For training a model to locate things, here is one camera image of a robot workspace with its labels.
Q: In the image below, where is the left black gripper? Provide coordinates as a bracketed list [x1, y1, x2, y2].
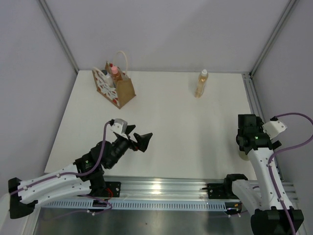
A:
[107, 125, 152, 169]

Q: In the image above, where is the cream capped white bottle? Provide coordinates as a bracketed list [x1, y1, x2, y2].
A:
[239, 151, 249, 161]

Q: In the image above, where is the pink capped small bottle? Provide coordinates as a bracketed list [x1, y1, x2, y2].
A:
[111, 66, 122, 82]

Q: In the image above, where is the white bottle black cap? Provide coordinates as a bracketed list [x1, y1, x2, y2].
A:
[101, 70, 115, 88]

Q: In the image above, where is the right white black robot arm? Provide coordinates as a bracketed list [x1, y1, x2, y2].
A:
[223, 114, 304, 235]

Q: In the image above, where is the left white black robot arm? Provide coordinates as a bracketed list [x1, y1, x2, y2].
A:
[8, 120, 153, 219]

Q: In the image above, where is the brown canvas tote bag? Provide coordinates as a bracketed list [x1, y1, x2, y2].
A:
[91, 50, 136, 109]

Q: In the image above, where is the amber liquid clear bottle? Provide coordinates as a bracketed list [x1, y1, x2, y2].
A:
[195, 69, 208, 98]

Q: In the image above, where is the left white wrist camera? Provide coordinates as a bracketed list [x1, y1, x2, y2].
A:
[109, 118, 128, 139]

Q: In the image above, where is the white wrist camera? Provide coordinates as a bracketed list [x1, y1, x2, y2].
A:
[262, 117, 287, 140]
[109, 118, 128, 139]

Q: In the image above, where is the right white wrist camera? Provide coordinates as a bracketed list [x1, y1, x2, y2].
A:
[262, 117, 287, 140]

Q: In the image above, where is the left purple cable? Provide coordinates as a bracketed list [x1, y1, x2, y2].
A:
[9, 119, 115, 217]

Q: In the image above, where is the purple cable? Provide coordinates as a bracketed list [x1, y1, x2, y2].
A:
[9, 119, 115, 217]
[226, 112, 313, 235]

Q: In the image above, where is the right side aluminium rail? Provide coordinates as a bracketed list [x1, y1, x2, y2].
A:
[242, 72, 284, 182]

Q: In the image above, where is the aluminium mounting rail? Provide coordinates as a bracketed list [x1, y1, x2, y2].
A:
[31, 176, 299, 203]

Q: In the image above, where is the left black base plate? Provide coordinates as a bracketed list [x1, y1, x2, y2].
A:
[77, 181, 122, 198]

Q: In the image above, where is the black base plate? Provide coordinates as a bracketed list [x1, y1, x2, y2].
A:
[202, 183, 239, 200]
[77, 181, 122, 198]

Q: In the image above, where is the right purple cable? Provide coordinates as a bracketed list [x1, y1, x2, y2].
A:
[226, 112, 313, 235]

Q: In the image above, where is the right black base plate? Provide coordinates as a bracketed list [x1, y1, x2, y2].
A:
[202, 183, 239, 200]

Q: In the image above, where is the white slotted cable duct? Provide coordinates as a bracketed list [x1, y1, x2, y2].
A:
[44, 199, 227, 212]

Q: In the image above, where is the right aluminium frame post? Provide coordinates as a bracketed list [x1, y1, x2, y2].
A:
[249, 0, 300, 78]

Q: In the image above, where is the aluminium frame post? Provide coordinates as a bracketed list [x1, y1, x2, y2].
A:
[249, 0, 300, 78]
[36, 0, 79, 74]

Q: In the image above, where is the left aluminium frame post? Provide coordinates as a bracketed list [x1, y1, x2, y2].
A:
[36, 0, 79, 74]

